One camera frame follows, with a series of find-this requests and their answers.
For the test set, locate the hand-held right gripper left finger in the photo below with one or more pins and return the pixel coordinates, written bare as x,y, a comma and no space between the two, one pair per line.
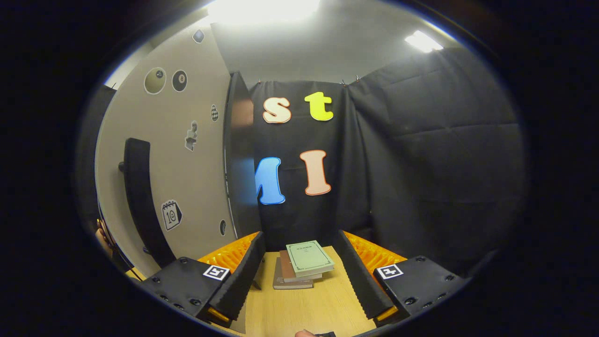
245,276

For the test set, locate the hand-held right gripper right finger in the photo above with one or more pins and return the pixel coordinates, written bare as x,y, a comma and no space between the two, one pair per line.
358,281

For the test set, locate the grey cabinet door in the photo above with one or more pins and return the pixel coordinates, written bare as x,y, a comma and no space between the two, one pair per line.
196,187

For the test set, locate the dark grey cabinet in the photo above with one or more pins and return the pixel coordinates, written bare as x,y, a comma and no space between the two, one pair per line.
241,154

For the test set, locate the brown book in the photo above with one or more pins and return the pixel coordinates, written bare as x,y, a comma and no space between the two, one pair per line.
286,269

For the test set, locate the green notebook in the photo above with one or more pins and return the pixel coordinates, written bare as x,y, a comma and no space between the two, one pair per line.
309,256

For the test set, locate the black backdrop cloth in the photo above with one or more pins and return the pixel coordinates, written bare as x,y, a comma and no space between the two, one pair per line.
421,164

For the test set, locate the small ceiling light panel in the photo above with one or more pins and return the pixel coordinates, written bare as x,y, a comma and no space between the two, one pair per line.
423,41

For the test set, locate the large ceiling light panel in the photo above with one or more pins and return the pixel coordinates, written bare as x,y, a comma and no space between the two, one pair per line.
262,10

